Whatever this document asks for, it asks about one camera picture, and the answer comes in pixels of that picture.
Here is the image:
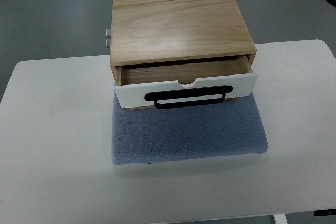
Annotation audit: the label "black drawer handle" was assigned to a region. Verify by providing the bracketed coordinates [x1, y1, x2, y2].
[144, 85, 233, 109]

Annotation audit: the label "white top drawer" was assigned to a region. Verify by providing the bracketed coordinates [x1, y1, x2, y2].
[114, 55, 258, 109]

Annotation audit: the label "wooden drawer cabinet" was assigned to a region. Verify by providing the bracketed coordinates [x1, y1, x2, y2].
[110, 0, 257, 83]

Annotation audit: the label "blue mesh cushion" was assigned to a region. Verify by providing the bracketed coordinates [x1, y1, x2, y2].
[111, 95, 268, 165]

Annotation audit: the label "silver clamp behind cabinet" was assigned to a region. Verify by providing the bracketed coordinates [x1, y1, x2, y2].
[104, 28, 111, 49]

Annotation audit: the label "white table leg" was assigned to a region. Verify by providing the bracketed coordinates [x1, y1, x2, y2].
[273, 214, 288, 224]

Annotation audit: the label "black table control panel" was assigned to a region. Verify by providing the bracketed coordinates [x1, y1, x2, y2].
[314, 209, 336, 217]

